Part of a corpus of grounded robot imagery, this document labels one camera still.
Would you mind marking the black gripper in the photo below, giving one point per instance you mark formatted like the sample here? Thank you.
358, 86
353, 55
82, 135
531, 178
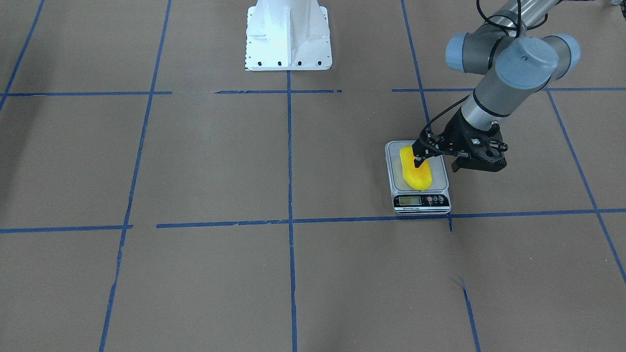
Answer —
458, 130

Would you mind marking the white pedestal column base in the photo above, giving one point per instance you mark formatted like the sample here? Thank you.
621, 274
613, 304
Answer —
284, 35

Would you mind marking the silver digital kitchen scale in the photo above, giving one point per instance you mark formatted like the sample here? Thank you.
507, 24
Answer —
416, 190

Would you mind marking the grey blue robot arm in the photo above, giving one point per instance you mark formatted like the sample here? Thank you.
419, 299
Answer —
513, 66

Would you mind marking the yellow mango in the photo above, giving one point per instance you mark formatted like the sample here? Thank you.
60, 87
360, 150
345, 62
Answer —
417, 179

